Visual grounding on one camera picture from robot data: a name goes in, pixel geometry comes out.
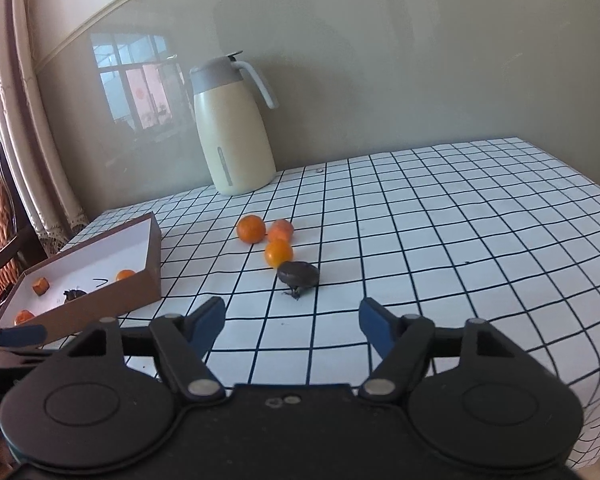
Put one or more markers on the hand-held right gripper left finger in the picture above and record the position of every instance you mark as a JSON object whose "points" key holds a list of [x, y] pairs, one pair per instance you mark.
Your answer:
{"points": [[207, 325]]}

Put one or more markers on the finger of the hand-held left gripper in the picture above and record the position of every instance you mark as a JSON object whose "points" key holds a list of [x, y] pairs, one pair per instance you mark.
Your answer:
{"points": [[20, 335]]}

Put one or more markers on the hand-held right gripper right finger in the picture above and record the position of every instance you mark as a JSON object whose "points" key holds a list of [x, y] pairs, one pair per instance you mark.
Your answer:
{"points": [[377, 322]]}

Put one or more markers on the reddish orange fruit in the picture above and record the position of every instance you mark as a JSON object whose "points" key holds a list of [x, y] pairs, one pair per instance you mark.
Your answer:
{"points": [[24, 316]]}

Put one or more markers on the dark brown fruit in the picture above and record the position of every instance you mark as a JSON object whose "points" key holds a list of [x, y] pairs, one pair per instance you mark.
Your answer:
{"points": [[298, 275], [74, 295]]}

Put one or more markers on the brown cardboard box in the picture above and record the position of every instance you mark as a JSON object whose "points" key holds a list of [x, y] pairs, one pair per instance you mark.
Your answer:
{"points": [[105, 260]]}

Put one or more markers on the pale orange mandarin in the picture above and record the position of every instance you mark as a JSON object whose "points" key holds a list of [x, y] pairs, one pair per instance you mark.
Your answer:
{"points": [[281, 230]]}

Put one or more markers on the small orange fruit piece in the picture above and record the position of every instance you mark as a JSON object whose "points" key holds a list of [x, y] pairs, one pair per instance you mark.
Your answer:
{"points": [[40, 286]]}

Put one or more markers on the black white checked tablecloth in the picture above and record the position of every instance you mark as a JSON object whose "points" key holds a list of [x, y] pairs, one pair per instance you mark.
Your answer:
{"points": [[430, 235]]}

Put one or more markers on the cream thermos jug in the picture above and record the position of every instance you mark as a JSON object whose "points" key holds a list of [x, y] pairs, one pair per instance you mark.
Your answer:
{"points": [[235, 150]]}

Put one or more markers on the beige lace curtain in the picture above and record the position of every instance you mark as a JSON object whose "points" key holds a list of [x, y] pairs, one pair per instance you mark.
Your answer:
{"points": [[25, 135]]}

